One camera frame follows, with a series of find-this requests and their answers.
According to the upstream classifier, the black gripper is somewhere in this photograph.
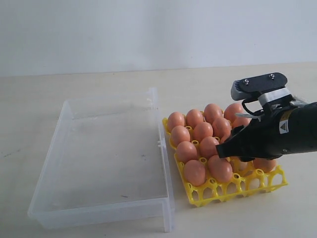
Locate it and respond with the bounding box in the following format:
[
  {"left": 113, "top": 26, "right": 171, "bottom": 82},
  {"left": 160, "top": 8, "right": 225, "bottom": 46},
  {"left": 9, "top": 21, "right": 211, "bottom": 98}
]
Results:
[{"left": 215, "top": 109, "right": 293, "bottom": 162}]

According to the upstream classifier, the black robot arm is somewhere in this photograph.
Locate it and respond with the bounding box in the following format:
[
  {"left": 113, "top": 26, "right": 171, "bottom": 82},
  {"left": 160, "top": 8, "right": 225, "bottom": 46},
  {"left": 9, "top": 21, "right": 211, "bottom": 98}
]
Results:
[{"left": 216, "top": 103, "right": 317, "bottom": 162}]

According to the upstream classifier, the yellow plastic egg tray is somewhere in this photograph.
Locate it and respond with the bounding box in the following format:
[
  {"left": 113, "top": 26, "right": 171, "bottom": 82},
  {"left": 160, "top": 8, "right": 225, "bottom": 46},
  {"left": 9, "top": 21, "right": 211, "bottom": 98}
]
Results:
[{"left": 162, "top": 118, "right": 288, "bottom": 207}]

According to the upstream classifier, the clear plastic bin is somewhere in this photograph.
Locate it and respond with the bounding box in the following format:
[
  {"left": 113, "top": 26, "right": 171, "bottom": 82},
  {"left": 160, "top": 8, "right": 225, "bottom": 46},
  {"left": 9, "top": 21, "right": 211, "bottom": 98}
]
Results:
[{"left": 28, "top": 88, "right": 175, "bottom": 232}]

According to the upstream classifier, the black cable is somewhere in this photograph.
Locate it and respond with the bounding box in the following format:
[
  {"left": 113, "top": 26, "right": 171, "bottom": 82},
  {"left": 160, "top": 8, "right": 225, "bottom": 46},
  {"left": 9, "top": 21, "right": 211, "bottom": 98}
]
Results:
[{"left": 241, "top": 96, "right": 265, "bottom": 117}]

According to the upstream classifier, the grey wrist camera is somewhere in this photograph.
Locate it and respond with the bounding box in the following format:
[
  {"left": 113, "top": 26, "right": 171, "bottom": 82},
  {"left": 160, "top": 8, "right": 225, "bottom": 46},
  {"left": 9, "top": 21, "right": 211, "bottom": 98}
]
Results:
[{"left": 231, "top": 72, "right": 294, "bottom": 106}]

